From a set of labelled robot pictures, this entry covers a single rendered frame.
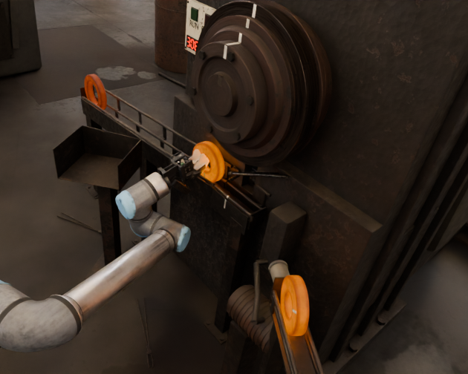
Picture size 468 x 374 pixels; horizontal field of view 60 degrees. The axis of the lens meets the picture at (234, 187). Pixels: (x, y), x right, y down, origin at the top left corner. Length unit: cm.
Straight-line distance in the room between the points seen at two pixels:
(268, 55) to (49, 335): 85
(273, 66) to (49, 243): 160
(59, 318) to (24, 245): 130
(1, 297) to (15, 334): 10
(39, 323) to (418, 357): 162
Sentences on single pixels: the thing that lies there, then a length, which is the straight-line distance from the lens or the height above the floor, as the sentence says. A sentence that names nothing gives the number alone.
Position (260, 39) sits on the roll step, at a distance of 110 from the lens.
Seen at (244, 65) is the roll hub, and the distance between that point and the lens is 107.
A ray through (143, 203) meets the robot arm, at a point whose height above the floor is 71.
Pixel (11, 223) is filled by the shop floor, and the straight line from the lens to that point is 247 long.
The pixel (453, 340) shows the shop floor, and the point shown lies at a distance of 229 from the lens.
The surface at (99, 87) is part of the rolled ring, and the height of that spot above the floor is 70.
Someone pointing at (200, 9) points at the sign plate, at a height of 123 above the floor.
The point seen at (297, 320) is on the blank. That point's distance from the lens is 108.
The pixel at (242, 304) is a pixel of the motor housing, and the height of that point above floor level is 52.
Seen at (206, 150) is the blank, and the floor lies 80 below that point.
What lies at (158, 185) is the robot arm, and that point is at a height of 75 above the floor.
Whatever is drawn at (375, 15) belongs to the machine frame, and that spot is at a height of 138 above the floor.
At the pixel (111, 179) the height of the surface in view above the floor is 60.
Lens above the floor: 159
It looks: 37 degrees down
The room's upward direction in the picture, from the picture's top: 9 degrees clockwise
